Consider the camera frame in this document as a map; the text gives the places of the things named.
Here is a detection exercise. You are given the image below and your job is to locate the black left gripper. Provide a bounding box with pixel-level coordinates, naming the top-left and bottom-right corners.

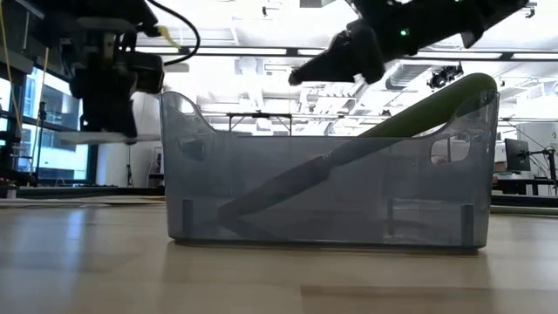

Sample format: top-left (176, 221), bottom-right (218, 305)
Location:
top-left (69, 17), bottom-right (165, 143)

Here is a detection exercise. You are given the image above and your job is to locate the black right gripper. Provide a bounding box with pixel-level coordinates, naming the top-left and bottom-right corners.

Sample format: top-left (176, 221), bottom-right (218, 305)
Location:
top-left (288, 0), bottom-right (441, 86)

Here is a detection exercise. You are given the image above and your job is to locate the green handle utensil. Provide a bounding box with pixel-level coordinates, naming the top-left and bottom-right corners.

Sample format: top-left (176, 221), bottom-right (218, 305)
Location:
top-left (215, 72), bottom-right (499, 219)

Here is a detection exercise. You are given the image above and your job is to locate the dark smoked plastic bin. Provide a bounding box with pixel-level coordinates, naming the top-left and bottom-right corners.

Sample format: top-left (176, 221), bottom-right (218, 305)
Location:
top-left (159, 89), bottom-right (501, 252)

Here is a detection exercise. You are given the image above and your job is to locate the large glass window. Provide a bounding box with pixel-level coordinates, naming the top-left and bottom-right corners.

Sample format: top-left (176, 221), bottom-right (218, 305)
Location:
top-left (0, 65), bottom-right (92, 183)

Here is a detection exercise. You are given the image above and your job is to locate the black tripod stand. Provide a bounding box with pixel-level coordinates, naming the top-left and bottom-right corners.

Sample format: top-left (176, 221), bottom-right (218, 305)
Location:
top-left (36, 100), bottom-right (48, 187)

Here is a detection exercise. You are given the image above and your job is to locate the yellow tape tag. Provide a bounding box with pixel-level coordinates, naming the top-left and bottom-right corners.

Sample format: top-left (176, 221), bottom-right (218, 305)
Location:
top-left (155, 24), bottom-right (180, 49)

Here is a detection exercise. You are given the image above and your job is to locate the black ceiling device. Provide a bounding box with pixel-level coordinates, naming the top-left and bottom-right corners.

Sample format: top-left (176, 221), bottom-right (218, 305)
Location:
top-left (426, 64), bottom-right (464, 92)

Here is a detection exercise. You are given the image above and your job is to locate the black background table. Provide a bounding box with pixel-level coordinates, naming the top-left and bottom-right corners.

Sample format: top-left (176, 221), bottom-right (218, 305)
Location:
top-left (226, 112), bottom-right (293, 137)

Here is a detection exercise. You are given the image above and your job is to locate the black computer monitor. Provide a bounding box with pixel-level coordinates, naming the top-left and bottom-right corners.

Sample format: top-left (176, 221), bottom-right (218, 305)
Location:
top-left (504, 138), bottom-right (532, 173)

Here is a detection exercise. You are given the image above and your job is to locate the white cabinet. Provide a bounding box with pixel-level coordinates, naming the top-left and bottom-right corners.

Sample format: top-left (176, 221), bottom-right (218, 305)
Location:
top-left (516, 121), bottom-right (558, 175)

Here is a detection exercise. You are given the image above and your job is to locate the dark background desk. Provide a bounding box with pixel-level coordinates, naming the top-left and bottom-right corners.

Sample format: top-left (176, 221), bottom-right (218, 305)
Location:
top-left (492, 177), bottom-right (558, 196)

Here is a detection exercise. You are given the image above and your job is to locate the black aluminium table frame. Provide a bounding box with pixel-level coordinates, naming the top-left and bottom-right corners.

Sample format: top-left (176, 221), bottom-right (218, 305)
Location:
top-left (0, 185), bottom-right (558, 207)

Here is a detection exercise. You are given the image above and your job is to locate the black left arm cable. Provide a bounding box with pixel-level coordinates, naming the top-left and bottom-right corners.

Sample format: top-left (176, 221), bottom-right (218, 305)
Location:
top-left (146, 0), bottom-right (201, 66)

